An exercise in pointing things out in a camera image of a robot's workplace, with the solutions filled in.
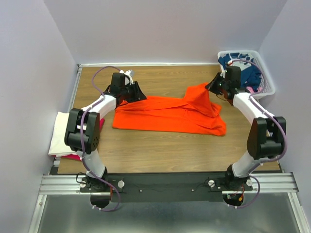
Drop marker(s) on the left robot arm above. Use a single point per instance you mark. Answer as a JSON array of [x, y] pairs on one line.
[[82, 133]]

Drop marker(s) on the navy blue printed t-shirt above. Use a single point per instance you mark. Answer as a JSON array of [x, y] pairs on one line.
[[250, 74]]

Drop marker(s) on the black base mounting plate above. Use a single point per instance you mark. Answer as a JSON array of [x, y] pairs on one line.
[[165, 187]]

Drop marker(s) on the white folded t-shirt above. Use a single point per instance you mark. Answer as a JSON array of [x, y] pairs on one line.
[[58, 147]]

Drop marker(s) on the pink garment in basket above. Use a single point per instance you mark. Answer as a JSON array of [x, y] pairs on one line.
[[252, 91]]

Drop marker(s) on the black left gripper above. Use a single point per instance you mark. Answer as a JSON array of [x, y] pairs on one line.
[[135, 91]]

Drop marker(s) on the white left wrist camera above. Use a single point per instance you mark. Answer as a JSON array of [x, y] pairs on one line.
[[129, 76]]

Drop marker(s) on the orange t-shirt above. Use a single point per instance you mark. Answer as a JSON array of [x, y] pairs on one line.
[[194, 113]]

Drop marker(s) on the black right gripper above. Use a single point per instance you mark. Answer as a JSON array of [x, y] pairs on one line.
[[216, 83]]

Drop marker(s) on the magenta folded t-shirt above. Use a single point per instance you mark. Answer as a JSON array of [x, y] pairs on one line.
[[75, 156]]

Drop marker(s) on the white plastic laundry basket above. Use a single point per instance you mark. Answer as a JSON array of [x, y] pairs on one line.
[[266, 81]]

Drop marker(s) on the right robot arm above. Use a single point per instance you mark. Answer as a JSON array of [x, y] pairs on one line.
[[267, 141]]

